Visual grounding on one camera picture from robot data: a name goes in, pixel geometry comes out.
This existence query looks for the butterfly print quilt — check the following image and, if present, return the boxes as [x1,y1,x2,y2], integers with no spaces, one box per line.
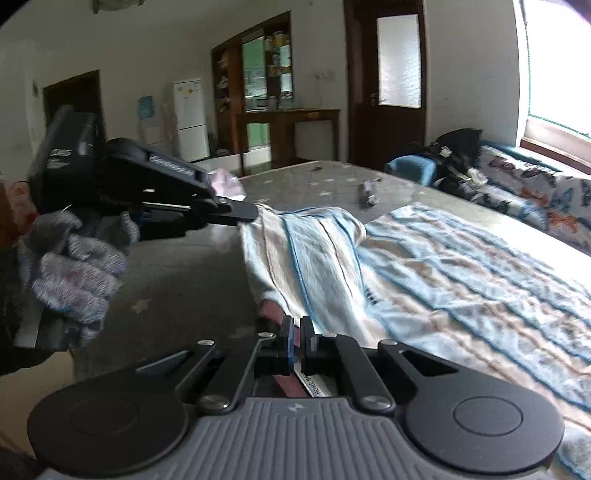
[468,185,591,257]

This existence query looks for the dark clothes pile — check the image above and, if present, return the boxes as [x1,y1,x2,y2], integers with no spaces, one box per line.
[434,161,486,200]

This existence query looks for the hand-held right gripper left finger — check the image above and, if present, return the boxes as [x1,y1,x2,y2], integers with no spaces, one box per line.
[134,316,296,414]

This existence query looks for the green framed window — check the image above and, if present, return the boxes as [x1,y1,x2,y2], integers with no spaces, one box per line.
[518,0,591,141]

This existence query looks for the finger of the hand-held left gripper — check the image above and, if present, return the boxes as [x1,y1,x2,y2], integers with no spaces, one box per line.
[139,196,260,241]

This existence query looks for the dark wooden console table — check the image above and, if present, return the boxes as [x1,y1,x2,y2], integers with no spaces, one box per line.
[234,109,343,172]

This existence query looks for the person's left hand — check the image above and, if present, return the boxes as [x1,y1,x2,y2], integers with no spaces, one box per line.
[18,210,140,348]

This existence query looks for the wooden display cabinet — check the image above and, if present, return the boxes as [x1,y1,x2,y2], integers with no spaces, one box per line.
[211,11,294,156]

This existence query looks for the dark open doorway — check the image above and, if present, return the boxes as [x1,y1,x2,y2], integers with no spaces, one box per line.
[42,69,102,153]

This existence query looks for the black backpack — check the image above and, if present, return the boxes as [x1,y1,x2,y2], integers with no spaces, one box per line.
[396,128,484,185]

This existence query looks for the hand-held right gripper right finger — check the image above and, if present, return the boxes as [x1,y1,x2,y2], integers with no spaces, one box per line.
[300,316,460,414]

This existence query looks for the striped blue beige pants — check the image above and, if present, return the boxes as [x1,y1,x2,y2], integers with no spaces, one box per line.
[240,203,591,480]

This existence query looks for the dark wooden door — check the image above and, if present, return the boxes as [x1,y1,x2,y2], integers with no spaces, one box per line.
[344,0,427,163]

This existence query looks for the white refrigerator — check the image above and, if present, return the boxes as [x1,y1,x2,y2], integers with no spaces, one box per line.
[172,78,212,162]

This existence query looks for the white pink plastic bag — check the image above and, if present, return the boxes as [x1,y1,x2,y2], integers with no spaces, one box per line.
[209,167,246,200]

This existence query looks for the long butterfly print cushion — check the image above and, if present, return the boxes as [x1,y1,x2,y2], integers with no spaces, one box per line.
[478,145,591,204]

